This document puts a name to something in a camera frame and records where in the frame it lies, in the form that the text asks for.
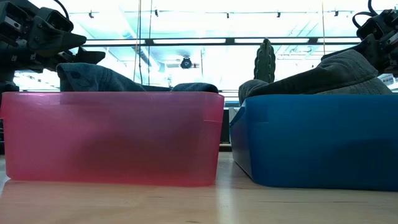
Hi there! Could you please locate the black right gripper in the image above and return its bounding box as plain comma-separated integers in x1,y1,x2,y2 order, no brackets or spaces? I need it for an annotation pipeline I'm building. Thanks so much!
322,8,398,75

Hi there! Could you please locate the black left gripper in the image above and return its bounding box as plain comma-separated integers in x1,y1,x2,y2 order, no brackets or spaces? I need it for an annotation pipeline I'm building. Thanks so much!
0,0,106,74

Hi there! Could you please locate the dark grey fabric hat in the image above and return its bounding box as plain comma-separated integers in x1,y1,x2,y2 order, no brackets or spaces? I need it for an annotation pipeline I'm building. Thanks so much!
315,77,393,96
248,49,381,95
238,78,270,105

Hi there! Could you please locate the green cactus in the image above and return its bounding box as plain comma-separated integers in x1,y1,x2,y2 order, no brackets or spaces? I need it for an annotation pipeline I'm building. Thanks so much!
254,37,277,84

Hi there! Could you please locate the red plastic bin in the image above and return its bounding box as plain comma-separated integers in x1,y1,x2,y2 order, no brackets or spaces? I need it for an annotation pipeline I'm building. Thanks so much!
0,91,225,188

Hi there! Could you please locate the blue plastic bin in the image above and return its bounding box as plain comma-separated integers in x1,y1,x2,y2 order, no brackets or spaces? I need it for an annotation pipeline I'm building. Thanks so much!
229,94,398,192

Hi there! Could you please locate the black hanging round device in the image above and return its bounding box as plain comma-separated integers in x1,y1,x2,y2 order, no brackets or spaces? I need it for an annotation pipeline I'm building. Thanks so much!
180,56,200,70

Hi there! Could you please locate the grey overhead beam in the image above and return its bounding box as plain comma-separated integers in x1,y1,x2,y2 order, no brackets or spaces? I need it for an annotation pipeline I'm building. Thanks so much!
82,37,363,47

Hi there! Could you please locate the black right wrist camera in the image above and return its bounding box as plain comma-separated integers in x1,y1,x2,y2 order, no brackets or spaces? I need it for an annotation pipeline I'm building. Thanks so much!
356,17,385,40

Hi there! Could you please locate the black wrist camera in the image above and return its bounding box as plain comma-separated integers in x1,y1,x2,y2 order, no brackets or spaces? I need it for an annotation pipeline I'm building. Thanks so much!
39,6,75,33
356,17,385,40

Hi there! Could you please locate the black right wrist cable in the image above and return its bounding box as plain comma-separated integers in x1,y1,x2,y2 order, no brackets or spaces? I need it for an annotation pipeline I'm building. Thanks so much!
351,0,379,29

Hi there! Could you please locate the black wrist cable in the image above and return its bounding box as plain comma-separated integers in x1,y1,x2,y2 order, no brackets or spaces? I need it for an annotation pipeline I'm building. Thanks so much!
53,0,71,20
351,0,379,29

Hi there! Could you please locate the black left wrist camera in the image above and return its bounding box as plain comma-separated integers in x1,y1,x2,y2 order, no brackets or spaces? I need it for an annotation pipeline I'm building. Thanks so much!
39,6,75,33

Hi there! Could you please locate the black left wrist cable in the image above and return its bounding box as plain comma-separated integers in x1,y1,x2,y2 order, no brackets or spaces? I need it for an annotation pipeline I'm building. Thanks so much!
53,0,71,20

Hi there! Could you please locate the thin hanging cable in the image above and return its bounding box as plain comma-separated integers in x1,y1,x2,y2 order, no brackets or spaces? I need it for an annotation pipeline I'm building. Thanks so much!
133,0,142,86
147,0,154,86

